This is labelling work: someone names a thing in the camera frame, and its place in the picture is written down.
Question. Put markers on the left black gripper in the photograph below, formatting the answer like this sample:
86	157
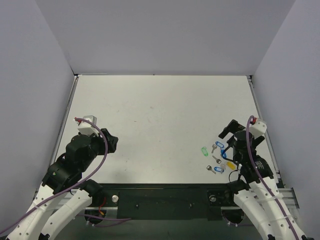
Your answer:
108	141

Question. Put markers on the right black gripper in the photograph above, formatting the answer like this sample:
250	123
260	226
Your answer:
231	128

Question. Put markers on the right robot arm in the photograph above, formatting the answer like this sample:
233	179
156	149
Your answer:
256	191

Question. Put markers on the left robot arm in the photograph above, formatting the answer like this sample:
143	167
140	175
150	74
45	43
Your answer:
64	192

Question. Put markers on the blue key tag with window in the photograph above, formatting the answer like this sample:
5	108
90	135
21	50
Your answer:
219	144

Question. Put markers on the solid blue key tag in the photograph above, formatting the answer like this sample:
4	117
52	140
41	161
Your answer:
223	153

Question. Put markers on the silver key beside tags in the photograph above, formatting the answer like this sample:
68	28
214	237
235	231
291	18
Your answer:
213	148

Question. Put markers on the loose silver key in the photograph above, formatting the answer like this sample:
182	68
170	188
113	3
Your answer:
218	161

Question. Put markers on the silver key with blue tag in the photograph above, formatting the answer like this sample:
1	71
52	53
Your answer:
209	168

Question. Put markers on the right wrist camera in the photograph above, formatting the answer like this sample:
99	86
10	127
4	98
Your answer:
258	127

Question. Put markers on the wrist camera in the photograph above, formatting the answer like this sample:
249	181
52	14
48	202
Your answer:
258	127
85	128

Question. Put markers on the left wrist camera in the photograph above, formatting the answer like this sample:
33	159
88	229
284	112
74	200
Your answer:
85	128

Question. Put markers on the aluminium frame rail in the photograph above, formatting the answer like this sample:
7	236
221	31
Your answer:
267	137

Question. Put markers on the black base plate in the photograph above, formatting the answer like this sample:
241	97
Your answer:
211	201

